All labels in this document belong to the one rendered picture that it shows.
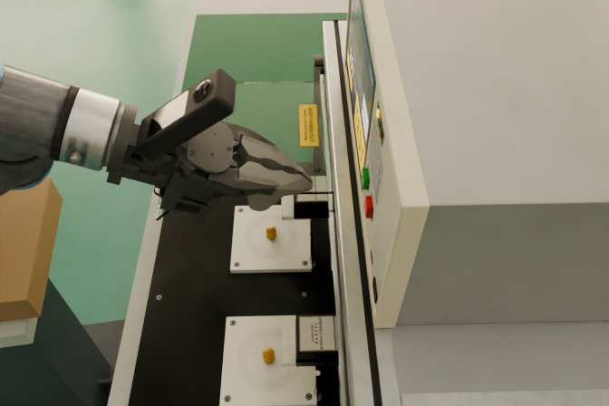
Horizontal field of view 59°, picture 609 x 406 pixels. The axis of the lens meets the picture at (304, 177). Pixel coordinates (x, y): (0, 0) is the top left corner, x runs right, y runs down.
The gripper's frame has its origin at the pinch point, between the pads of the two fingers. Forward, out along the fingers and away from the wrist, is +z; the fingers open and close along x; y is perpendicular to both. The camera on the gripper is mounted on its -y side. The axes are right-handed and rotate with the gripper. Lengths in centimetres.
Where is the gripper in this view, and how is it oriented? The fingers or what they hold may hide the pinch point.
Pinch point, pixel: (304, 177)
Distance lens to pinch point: 58.9
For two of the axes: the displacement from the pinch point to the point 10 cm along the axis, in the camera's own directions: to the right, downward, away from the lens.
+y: -4.2, 6.0, 6.8
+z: 9.1, 2.6, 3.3
